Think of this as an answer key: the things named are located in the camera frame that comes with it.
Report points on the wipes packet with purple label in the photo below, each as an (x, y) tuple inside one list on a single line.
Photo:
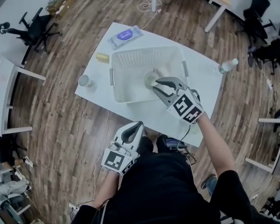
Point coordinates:
[(126, 37)]

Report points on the black device with screen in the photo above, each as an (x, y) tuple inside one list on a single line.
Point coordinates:
[(172, 143)]

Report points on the black office chair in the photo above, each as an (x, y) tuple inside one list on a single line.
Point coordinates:
[(37, 29), (270, 52), (256, 8)]

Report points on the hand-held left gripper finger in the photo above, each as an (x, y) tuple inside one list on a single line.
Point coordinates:
[(119, 132), (138, 140)]

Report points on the person's black trousers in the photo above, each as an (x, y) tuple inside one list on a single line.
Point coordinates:
[(147, 144)]

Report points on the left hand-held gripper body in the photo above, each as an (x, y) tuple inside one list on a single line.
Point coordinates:
[(113, 161)]

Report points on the white plastic basket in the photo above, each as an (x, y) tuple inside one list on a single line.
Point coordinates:
[(130, 78)]

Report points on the white power strip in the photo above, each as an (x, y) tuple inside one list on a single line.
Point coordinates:
[(269, 83), (73, 206)]

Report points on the clear plastic water bottle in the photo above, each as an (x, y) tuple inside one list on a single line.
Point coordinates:
[(227, 66)]

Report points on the grey cloth bundle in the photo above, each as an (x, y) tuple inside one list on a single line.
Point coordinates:
[(11, 189)]

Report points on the printed paper cup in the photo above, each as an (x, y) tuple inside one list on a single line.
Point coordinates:
[(85, 81)]

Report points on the person's right forearm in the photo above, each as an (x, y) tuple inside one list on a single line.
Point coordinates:
[(214, 143)]

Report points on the person's left forearm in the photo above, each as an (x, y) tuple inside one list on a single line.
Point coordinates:
[(106, 190)]

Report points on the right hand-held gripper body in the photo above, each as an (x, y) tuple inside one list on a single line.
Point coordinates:
[(184, 106)]

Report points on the cardboard boxes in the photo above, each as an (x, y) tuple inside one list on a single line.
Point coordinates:
[(58, 6)]

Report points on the person's black shirt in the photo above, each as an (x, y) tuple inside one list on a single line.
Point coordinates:
[(158, 190)]

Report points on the small pale yellow piece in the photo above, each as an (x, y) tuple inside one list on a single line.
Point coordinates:
[(102, 57)]

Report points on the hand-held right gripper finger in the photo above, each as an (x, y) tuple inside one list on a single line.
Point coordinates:
[(164, 97), (175, 80)]

